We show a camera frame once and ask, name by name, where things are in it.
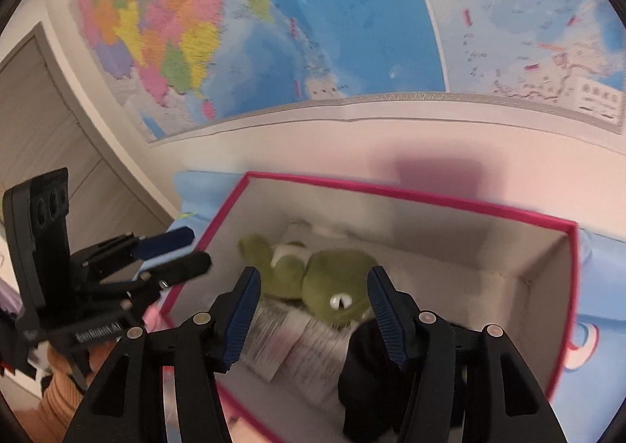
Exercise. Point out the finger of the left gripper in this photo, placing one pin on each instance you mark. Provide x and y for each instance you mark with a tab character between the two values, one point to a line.
121	251
150	282

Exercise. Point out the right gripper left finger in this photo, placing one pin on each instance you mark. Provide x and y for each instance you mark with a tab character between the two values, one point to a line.
125	401

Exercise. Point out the white printed wipes pack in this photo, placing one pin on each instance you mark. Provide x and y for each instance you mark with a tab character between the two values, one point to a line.
302	228

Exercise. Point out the person's left hand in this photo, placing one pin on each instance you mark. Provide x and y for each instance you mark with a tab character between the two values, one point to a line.
93	358

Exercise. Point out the blue cartoon bed sheet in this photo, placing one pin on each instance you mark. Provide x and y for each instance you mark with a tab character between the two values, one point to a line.
587	349

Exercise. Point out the grey wooden door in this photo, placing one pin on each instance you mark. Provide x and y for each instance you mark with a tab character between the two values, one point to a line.
43	128

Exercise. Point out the colourful wall map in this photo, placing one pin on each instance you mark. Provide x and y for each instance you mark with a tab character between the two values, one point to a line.
177	65

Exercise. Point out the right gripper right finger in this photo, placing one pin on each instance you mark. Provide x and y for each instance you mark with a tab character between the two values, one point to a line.
473	382

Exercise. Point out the orange sleeve left forearm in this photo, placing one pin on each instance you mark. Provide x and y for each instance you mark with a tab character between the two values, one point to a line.
50	420

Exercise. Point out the pink cardboard box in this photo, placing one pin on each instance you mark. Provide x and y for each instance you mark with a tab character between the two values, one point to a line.
365	408

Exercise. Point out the green frog plush toy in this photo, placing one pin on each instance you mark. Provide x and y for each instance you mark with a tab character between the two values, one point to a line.
331	284

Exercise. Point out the clear barcode sachet pack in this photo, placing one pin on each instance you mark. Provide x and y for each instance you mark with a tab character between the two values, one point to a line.
286	342

